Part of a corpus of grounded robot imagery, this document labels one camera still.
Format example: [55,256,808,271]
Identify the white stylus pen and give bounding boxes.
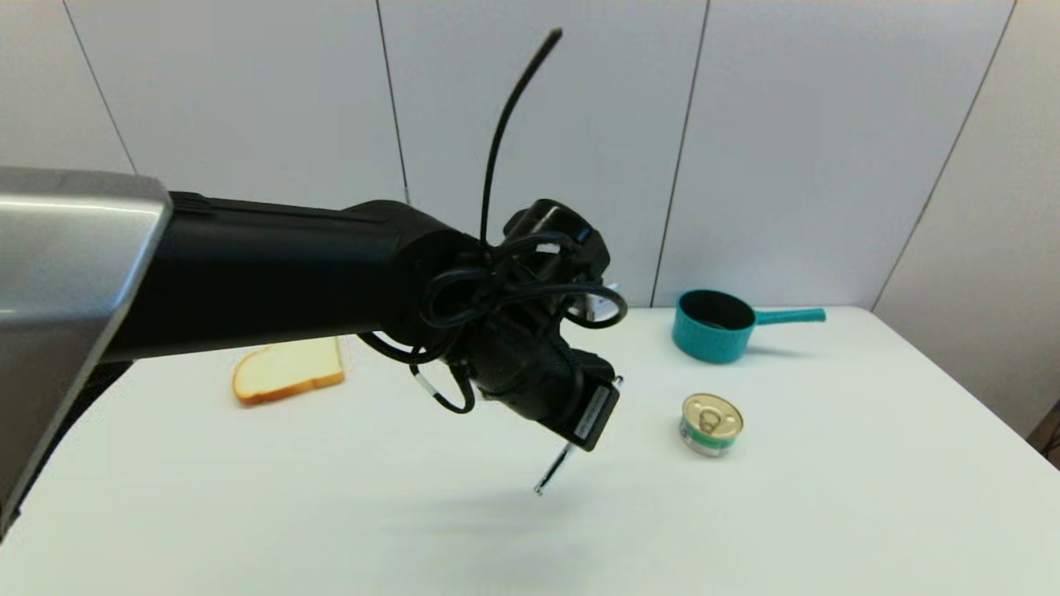
[534,377,624,496]

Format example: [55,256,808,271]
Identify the gold lid tin can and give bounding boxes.
[679,393,744,458]

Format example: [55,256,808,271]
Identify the toast bread slice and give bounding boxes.
[232,335,346,406]

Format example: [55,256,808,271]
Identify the brown furniture piece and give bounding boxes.
[1027,400,1060,464]

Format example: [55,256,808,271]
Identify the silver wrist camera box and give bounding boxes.
[571,286,622,324]

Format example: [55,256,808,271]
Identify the black looping arm cable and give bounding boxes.
[360,232,630,415]

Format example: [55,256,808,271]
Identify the teal saucepan with handle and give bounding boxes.
[672,290,827,365]

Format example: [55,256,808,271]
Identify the black stiff cable tie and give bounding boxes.
[480,27,564,249]

